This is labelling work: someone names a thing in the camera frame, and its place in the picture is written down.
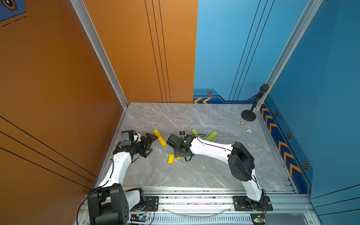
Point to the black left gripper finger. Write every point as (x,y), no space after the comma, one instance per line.
(147,152)
(149,138)

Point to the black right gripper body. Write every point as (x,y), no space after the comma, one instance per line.
(177,153)

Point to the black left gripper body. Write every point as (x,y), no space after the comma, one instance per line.
(139,147)

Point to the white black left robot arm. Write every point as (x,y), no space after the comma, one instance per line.
(109,203)

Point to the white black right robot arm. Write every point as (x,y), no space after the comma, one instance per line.
(236,156)

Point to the green circuit board left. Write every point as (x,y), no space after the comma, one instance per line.
(142,218)

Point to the green circuit board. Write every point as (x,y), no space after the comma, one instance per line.
(142,218)
(257,219)

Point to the black microphone stand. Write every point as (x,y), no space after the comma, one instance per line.
(249,115)

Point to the green circuit board right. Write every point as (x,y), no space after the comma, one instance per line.
(257,219)

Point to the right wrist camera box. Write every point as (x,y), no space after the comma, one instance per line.
(174,141)

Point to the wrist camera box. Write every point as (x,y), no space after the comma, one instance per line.
(174,141)
(129,137)

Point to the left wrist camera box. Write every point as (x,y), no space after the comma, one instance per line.
(129,137)

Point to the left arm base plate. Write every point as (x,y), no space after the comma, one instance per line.
(150,201)

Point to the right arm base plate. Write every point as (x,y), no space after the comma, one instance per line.
(242,203)

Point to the aluminium front rail frame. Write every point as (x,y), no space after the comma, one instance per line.
(214,206)

